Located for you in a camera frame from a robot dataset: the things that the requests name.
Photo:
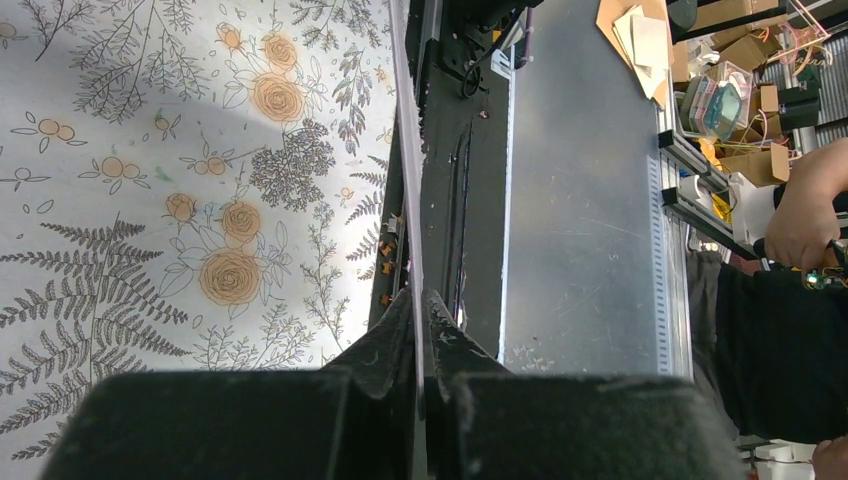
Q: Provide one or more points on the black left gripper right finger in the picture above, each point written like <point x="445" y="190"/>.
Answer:
<point x="485" y="422"/>

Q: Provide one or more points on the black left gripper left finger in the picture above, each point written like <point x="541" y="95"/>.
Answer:
<point x="351" y="419"/>

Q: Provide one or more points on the operator hand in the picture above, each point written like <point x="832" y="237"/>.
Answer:
<point x="805" y="221"/>

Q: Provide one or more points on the floral patterned table mat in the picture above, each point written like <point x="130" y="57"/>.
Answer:
<point x="185" y="185"/>

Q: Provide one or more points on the operator black sleeve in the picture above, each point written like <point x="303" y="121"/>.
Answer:
<point x="770" y="354"/>

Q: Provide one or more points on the cardboard boxes clutter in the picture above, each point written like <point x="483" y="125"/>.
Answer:
<point x="698" y="59"/>

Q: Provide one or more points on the white perforated cable tray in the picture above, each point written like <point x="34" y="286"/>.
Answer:
<point x="667" y="255"/>

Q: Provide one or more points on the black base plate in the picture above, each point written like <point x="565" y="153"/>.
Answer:
<point x="462" y="58"/>

